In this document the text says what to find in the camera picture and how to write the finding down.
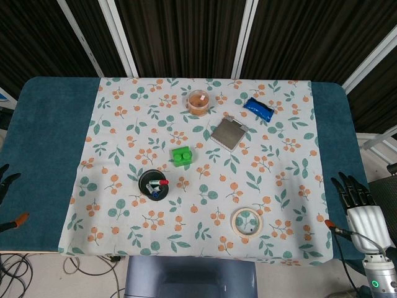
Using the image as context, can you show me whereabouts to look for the clear jar of rubber bands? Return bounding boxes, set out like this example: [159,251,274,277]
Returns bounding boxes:
[187,89,209,117]

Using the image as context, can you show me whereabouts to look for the green toy building brick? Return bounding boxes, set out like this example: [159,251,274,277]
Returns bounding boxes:
[171,146,195,168]

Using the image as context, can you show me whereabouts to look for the black mesh pen holder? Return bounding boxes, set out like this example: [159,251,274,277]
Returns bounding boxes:
[138,169,171,202]

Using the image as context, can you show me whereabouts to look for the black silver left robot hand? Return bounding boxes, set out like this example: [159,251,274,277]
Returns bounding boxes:
[0,163,30,233]

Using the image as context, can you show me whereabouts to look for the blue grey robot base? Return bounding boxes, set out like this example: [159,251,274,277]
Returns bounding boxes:
[123,256,259,298]

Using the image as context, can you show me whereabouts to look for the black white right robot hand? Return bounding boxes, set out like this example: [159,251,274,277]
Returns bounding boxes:
[324,171,393,253]

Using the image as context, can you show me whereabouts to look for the black mesh chair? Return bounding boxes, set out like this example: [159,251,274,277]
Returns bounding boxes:
[368,164,397,218]

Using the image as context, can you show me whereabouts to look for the looped grey floor cable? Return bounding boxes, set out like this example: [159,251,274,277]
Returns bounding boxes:
[63,254,127,296]

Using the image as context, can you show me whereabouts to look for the white frame post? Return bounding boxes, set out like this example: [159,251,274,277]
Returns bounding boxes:
[230,0,259,79]
[98,0,140,78]
[56,0,104,78]
[342,30,397,94]

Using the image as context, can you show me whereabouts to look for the beige masking tape roll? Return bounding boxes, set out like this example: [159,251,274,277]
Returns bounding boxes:
[230,207,264,239]

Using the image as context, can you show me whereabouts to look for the teal table cover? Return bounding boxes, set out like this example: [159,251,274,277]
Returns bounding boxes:
[0,76,370,271]

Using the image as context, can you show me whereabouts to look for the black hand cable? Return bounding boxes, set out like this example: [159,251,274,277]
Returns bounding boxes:
[329,226,358,298]

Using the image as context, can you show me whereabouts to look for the white metal rack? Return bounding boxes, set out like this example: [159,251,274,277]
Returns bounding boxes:
[355,132,397,163]

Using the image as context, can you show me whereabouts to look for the floral orange print tablecloth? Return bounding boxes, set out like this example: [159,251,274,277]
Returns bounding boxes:
[58,76,334,268]

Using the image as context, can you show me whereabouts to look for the tangled black floor cables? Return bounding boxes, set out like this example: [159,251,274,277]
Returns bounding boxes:
[0,253,33,298]

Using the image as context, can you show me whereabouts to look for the blue plastic packet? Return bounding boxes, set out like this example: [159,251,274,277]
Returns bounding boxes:
[243,96,276,124]

